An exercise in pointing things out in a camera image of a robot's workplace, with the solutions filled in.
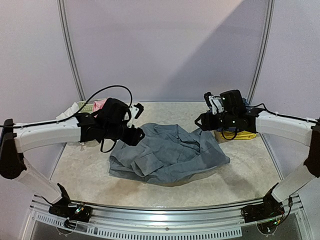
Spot aluminium front rail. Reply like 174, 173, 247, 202
21, 195, 313, 240

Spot yellow folded t-shirt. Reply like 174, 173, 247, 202
218, 131, 257, 141

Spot pink garment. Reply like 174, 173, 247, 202
92, 98, 107, 112

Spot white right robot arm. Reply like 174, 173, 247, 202
194, 108, 320, 218

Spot beige perforated laundry basket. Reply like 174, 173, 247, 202
77, 100, 94, 113

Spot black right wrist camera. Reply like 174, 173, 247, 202
203, 89, 247, 116

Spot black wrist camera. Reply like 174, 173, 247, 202
96, 98, 144, 128
203, 89, 247, 116

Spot aluminium frame post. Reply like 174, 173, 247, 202
57, 0, 86, 101
247, 0, 275, 104

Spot right aluminium frame post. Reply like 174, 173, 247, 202
247, 0, 275, 104

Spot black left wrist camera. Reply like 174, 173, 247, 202
96, 98, 144, 128

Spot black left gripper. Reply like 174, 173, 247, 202
103, 123, 145, 146

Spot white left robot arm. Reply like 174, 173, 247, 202
0, 113, 145, 217

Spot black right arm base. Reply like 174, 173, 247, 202
240, 183, 293, 226

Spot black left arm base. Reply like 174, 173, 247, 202
48, 183, 93, 223

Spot left aluminium frame post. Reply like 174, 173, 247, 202
57, 0, 86, 101

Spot white garment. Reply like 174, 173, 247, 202
55, 102, 80, 121

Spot grey garment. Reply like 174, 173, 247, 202
109, 123, 230, 185

